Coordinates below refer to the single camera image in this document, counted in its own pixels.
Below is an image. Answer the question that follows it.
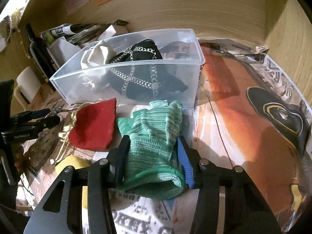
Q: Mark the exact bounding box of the green knitted cloth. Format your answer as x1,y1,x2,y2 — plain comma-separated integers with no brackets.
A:
117,100,186,200

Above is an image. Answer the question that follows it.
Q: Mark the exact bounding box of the red velvet pouch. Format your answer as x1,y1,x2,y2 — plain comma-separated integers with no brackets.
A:
69,98,116,151

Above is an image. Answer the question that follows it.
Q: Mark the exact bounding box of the yellow sponge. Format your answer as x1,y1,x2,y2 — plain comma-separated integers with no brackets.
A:
55,155,91,210

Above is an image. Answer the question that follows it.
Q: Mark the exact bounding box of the white ceramic mug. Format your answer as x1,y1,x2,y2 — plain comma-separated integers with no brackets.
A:
14,66,41,110

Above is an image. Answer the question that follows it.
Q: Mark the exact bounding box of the dark wine bottle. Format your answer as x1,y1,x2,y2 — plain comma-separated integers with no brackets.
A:
25,23,56,91

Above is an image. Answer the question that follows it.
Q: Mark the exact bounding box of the white plastic box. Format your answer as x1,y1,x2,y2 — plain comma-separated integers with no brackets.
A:
49,37,81,68

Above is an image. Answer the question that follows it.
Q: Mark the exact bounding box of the magazine sheet with orange photo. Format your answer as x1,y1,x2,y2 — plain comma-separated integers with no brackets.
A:
113,40,311,233

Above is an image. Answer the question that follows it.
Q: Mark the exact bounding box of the clear plastic storage bin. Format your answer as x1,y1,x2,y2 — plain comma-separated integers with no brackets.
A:
50,28,205,107

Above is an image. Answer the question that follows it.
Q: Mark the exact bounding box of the stack of papers and magazines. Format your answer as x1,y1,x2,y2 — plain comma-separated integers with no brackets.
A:
40,19,129,48

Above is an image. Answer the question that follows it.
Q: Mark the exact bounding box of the small white cardboard box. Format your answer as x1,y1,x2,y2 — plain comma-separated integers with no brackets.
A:
98,25,128,41

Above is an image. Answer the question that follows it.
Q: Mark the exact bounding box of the pink paper note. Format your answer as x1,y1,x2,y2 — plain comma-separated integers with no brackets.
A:
64,0,90,15

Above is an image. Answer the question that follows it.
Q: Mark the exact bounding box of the cream drawstring pouch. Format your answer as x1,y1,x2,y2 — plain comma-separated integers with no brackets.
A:
80,40,117,90

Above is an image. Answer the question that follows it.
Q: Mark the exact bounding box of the black chain-pattern cloth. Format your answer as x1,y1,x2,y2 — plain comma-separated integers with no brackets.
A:
106,39,188,101

